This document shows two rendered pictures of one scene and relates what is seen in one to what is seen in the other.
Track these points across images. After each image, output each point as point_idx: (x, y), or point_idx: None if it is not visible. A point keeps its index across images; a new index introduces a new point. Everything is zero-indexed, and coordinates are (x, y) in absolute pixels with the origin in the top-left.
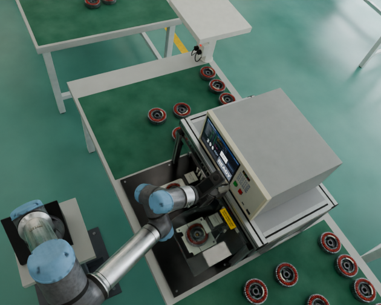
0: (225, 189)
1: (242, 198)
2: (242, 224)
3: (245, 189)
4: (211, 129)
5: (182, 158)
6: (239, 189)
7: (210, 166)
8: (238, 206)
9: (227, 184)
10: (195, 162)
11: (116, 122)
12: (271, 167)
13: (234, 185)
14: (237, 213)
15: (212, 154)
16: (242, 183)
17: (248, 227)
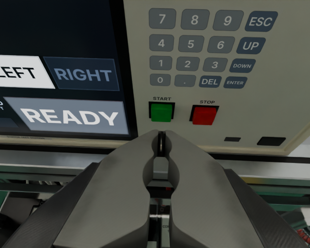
0: (207, 166)
1: (223, 129)
2: (279, 185)
3: (231, 75)
4: None
5: (9, 201)
6: (196, 108)
7: (32, 163)
8: (225, 160)
9: (160, 134)
10: (2, 195)
11: None
12: None
13: (163, 121)
14: (249, 178)
15: None
16: (198, 69)
17: None
